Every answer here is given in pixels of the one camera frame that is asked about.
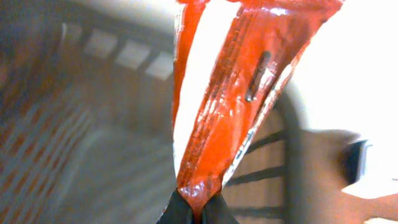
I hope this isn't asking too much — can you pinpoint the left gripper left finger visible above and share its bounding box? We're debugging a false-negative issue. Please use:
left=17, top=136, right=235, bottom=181
left=156, top=190, right=193, bottom=224

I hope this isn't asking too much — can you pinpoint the grey plastic mesh basket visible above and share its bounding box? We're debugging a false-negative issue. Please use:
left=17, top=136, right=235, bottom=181
left=1, top=1, right=304, bottom=223

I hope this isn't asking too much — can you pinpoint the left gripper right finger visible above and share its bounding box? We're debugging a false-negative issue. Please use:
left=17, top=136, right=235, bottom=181
left=201, top=193, right=239, bottom=224

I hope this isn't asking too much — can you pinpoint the white barcode scanner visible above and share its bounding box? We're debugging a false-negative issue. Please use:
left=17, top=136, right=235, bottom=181
left=341, top=139, right=397, bottom=199

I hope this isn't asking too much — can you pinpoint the red white snack bar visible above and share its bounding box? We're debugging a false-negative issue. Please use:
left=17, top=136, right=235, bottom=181
left=172, top=0, right=343, bottom=219

